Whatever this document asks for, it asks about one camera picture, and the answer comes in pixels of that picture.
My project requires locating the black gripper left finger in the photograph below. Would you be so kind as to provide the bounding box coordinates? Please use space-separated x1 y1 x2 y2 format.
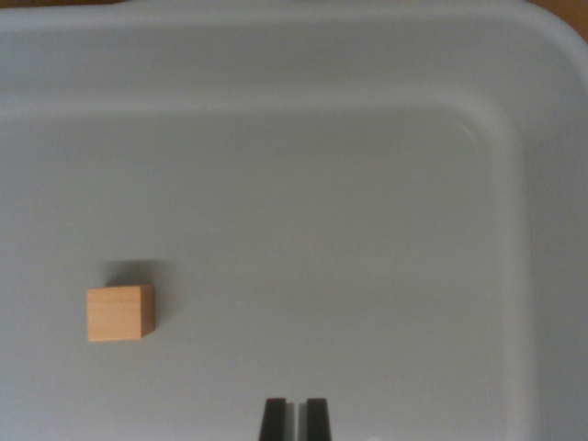
259 397 295 441

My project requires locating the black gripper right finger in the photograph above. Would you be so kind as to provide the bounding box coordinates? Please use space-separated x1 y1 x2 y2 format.
297 397 333 441

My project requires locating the light wooden cube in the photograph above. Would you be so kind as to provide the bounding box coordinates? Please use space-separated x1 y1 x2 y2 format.
86 284 156 343

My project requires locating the grey plastic bin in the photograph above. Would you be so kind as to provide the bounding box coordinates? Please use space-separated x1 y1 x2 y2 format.
0 0 588 441

